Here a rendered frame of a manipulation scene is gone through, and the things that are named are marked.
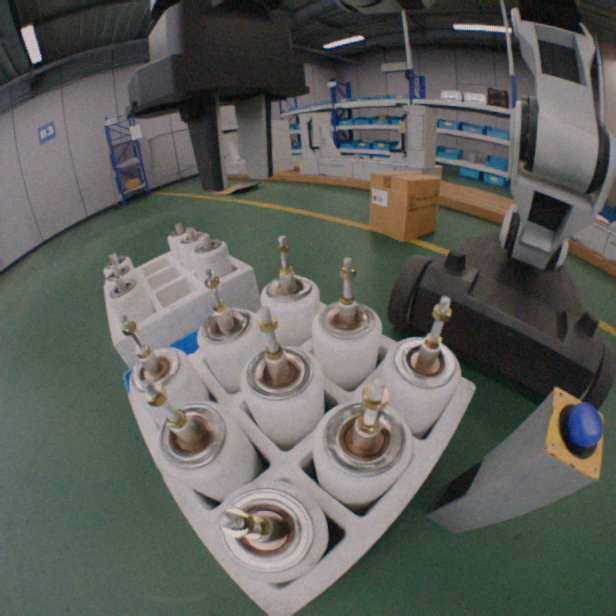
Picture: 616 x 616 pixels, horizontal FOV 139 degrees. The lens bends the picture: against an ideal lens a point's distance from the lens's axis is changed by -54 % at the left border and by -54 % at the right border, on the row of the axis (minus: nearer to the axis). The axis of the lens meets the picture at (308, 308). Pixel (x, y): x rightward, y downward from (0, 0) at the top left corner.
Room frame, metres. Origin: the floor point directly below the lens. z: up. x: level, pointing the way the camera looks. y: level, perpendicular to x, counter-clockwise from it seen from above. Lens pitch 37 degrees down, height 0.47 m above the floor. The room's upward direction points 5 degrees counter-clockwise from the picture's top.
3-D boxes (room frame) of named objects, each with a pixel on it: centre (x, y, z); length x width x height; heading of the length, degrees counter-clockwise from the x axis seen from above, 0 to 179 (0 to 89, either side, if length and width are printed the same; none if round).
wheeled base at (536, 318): (0.47, -0.64, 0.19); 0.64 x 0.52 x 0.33; 131
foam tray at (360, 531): (0.18, 0.04, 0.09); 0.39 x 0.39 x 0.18; 41
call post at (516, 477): (0.01, -0.21, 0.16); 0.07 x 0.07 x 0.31; 41
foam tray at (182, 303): (0.59, 0.40, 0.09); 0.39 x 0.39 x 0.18; 41
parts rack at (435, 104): (5.49, -1.78, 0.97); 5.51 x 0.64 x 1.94; 41
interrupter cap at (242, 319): (0.27, 0.12, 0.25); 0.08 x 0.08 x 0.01
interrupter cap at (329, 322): (0.26, -0.05, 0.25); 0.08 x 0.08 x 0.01
